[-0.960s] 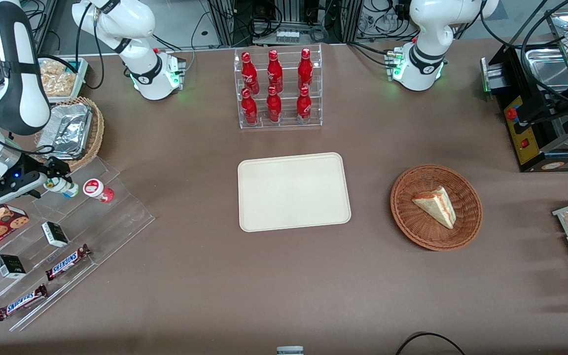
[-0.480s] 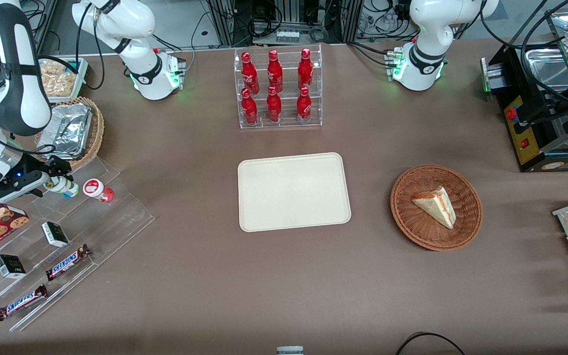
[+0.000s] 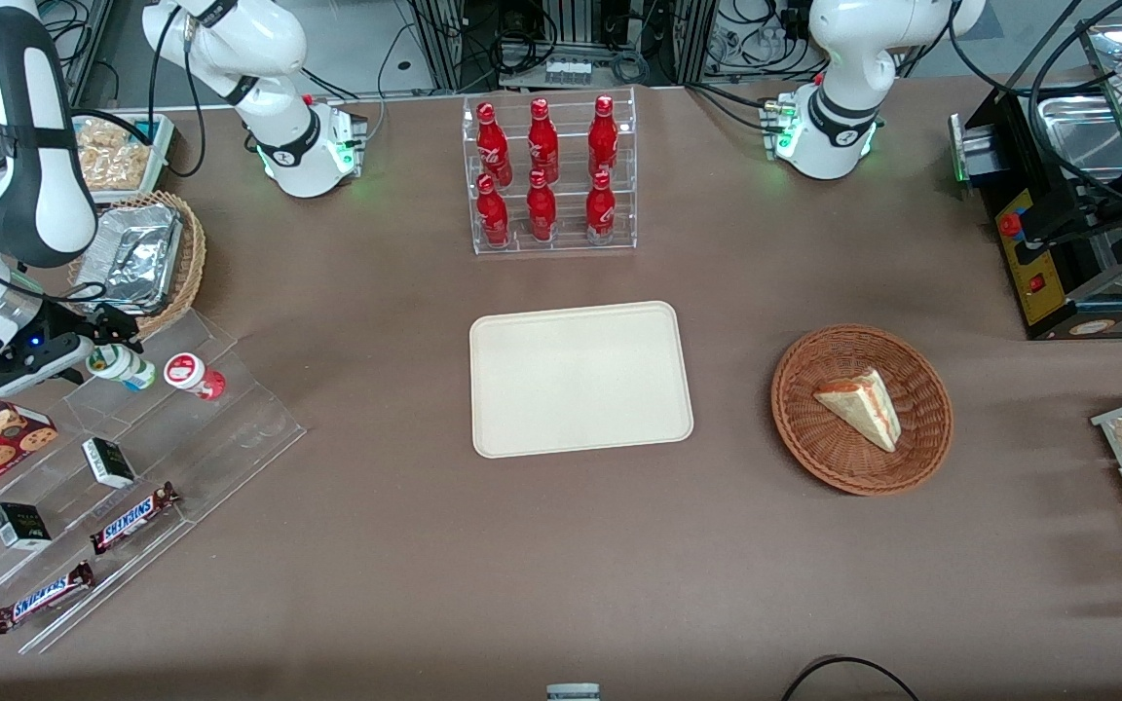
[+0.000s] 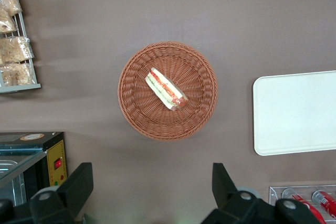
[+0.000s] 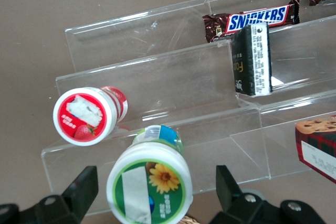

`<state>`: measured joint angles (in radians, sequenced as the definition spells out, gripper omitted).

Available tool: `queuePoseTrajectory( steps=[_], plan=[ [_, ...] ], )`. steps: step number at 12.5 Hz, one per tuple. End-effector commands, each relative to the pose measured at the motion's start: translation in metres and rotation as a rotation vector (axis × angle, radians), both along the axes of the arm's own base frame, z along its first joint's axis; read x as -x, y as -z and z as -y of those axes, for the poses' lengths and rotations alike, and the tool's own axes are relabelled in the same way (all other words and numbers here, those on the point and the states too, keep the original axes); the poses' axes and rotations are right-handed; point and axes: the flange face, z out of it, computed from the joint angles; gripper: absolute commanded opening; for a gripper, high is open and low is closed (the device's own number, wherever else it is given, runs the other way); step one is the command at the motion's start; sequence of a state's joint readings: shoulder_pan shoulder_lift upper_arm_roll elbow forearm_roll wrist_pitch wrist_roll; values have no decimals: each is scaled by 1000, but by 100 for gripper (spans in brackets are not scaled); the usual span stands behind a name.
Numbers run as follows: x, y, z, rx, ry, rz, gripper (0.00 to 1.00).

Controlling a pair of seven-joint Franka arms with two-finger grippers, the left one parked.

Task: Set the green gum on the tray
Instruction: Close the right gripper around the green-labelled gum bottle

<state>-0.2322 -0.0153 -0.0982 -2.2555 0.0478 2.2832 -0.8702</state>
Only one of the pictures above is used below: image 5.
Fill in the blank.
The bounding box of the red-lid yogurt cup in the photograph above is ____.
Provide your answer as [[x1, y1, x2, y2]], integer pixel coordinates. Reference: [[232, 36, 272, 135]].
[[52, 86, 129, 147]]

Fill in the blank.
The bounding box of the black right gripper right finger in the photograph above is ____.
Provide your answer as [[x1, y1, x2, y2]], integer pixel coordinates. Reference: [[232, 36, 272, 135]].
[[209, 165, 327, 224]]

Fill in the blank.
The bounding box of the red plaid cookie box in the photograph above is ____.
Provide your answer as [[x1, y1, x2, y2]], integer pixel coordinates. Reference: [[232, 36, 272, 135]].
[[295, 115, 336, 185]]

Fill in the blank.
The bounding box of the green-lid yogurt cup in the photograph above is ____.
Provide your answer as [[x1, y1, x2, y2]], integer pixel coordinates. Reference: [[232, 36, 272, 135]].
[[106, 125, 194, 224]]

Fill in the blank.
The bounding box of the light wicker basket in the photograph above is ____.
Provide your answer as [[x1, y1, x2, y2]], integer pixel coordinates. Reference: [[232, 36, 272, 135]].
[[180, 215, 202, 224]]

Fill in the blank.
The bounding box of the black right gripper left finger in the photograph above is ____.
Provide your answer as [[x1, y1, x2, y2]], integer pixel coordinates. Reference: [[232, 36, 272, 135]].
[[0, 165, 99, 224]]

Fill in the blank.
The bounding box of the clear acrylic step display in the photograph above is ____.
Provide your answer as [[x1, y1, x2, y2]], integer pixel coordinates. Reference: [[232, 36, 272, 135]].
[[40, 0, 336, 216]]

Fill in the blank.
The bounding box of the small black box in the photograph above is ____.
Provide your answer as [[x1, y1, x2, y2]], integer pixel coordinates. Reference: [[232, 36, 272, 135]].
[[230, 22, 273, 97]]

